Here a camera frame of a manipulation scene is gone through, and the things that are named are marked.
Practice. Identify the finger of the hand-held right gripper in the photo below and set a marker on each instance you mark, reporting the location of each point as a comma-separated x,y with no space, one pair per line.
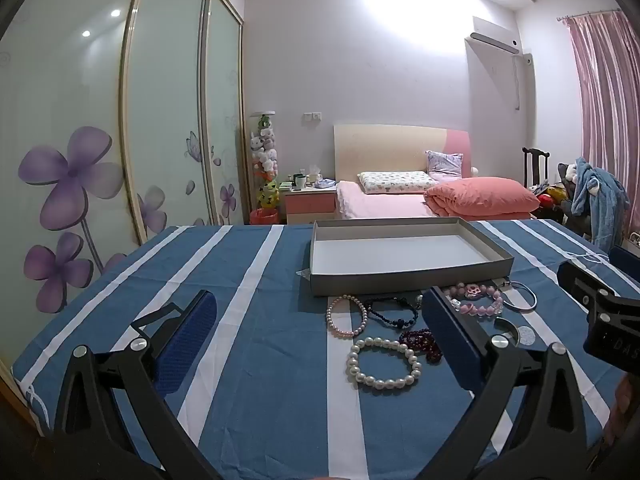
585,277

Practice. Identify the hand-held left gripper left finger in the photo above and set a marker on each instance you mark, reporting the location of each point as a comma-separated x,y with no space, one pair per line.
185,332

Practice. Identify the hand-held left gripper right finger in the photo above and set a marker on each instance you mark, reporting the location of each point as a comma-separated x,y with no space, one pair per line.
450,335

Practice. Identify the thin silver bangle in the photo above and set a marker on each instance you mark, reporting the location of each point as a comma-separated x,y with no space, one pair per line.
533,305

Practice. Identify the shallow grey cardboard box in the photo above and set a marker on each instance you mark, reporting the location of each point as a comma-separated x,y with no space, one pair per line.
400,255

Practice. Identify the person's right hand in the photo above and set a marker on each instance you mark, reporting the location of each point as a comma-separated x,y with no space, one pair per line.
622,410

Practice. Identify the light blue plush garment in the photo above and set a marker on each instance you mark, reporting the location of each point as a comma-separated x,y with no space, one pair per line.
600,200

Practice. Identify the blue white striped tablecloth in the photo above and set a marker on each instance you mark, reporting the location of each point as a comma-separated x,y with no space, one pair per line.
250,285

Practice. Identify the red yellow toy pile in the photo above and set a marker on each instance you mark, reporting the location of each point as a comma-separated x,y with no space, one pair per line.
550,195

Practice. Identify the dark wooden chair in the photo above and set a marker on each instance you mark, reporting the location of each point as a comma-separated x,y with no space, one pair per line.
534,165

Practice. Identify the folded salmon quilt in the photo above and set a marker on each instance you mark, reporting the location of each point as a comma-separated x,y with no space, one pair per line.
480,195

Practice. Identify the red waste bin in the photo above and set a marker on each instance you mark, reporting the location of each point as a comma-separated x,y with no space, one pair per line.
264,217

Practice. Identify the bed with pink sheet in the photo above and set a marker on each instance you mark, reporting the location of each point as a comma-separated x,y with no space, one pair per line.
380,205

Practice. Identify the white patterned pillow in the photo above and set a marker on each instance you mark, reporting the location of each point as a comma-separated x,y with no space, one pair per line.
395,182

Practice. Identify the lavender pillow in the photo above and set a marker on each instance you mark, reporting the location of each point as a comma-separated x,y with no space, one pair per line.
445,165

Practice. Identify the pink white nightstand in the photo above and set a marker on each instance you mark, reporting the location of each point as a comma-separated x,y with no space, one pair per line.
307,202

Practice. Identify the pink curtain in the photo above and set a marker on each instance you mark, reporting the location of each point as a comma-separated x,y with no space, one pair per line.
610,100

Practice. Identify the clear tube of plush toys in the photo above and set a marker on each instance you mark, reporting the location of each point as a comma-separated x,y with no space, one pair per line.
265,160

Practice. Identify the folded light blue cloth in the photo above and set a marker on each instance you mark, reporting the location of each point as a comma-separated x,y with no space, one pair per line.
326,183

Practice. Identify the white tissue box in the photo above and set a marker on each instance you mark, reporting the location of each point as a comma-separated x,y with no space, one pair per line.
314,176

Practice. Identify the white air conditioner pipe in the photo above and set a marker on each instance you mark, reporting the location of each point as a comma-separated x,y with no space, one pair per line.
519,80

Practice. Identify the flower print sliding wardrobe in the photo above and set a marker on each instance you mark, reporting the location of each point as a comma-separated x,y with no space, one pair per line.
75,110

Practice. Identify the white air conditioner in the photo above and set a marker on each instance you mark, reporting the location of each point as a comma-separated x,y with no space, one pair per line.
495,35

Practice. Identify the metal curtain rod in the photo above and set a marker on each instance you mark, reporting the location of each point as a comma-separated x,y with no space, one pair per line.
590,14

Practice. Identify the white wall sockets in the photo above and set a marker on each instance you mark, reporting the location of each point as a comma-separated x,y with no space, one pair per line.
313,116

